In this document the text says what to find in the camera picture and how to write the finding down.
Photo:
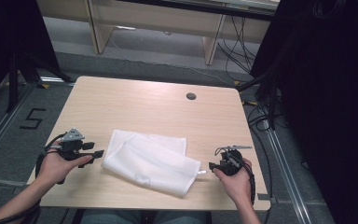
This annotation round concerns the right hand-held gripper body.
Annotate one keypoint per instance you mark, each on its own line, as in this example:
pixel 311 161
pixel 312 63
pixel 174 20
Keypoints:
pixel 231 163

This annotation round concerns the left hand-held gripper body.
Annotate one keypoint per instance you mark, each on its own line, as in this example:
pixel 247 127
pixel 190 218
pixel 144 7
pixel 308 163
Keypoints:
pixel 71 144

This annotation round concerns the white mesh laundry bag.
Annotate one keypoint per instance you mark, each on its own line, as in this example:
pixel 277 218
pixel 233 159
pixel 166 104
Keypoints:
pixel 149 165

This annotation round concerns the person's right hand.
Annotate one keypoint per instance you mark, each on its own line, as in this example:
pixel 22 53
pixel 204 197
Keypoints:
pixel 239 186

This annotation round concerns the person's left hand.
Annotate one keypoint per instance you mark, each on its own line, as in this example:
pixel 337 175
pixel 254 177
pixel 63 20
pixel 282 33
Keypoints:
pixel 54 168

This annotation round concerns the grey tape piece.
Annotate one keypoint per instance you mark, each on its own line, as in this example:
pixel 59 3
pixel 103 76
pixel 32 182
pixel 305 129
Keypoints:
pixel 264 196

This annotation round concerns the person's legs in blue jeans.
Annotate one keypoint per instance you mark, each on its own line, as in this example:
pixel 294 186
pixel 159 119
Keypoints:
pixel 112 217

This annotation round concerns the black metal stand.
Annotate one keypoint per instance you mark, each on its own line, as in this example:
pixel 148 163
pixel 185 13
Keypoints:
pixel 12 84
pixel 272 102

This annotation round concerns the black curtain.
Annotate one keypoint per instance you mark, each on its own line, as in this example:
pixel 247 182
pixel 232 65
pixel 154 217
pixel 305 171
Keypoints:
pixel 326 93
pixel 9 40

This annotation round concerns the light wooden desk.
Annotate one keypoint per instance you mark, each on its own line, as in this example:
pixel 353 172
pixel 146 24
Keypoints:
pixel 155 15

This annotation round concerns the aluminium floor rail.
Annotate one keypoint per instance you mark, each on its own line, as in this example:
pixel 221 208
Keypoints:
pixel 3 124
pixel 287 174

